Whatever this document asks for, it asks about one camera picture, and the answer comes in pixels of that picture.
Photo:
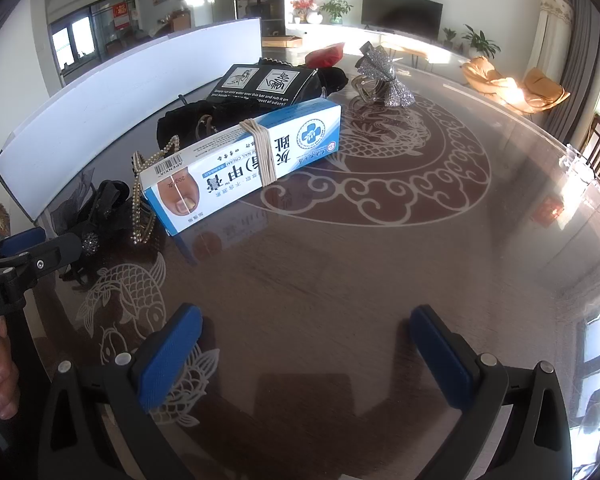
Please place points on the blue white ointment box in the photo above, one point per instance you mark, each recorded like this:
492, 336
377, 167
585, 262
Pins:
220, 175

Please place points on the small wooden cabinet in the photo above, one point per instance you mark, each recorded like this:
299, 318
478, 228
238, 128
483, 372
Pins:
180, 20

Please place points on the black television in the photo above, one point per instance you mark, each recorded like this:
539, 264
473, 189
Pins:
400, 12

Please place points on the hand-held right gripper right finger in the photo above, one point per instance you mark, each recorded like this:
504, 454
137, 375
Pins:
445, 360

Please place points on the pearl hair clip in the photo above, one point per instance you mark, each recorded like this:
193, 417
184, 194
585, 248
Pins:
139, 210

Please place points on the grey curtain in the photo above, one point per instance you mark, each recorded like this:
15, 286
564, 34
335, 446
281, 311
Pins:
582, 60

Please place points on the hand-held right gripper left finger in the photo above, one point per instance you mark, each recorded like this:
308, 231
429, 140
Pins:
167, 360

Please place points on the beige rubber band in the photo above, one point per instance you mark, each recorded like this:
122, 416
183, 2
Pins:
262, 155

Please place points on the balcony glass door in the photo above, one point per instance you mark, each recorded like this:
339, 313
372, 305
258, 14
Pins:
85, 30

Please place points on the white foam board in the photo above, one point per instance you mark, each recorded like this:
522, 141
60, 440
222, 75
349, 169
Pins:
105, 105

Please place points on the black pouch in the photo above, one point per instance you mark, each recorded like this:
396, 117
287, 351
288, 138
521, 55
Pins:
190, 120

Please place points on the red flower vase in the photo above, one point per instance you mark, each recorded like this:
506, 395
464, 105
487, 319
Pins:
305, 5

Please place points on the small potted plant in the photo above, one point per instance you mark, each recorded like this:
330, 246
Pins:
449, 35

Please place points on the patterned brown desktop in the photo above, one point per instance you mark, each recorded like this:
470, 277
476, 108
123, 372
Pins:
330, 270

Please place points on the white television cabinet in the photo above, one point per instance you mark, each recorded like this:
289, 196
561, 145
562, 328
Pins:
340, 32

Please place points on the silver glitter bow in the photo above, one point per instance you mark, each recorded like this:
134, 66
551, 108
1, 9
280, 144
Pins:
380, 72

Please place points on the small wooden coffee table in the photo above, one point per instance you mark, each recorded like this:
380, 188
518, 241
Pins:
405, 50

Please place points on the bushy green potted plant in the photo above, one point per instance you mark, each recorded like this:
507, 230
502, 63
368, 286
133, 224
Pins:
336, 9

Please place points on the black printed box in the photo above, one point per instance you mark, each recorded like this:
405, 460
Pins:
265, 82

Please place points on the black bow hair clip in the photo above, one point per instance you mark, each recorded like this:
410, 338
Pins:
100, 210

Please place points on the large leafy potted plant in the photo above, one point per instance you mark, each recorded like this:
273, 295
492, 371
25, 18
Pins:
480, 40

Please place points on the clear plastic edge guard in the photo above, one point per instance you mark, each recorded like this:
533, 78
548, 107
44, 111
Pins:
580, 170

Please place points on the person's left hand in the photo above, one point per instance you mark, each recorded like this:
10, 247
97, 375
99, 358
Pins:
2, 385

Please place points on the red snack packet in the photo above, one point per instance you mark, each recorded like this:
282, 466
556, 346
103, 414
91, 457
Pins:
326, 54

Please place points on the beige curtain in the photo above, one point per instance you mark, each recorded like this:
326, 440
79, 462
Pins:
555, 25

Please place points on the orange lounge chair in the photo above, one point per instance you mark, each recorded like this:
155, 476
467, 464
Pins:
485, 76
545, 87

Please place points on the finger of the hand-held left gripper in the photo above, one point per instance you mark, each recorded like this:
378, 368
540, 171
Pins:
55, 256
22, 241

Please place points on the black studded hair clip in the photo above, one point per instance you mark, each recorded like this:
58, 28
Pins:
280, 61

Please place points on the red door poster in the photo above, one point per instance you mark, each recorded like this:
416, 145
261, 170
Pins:
120, 16

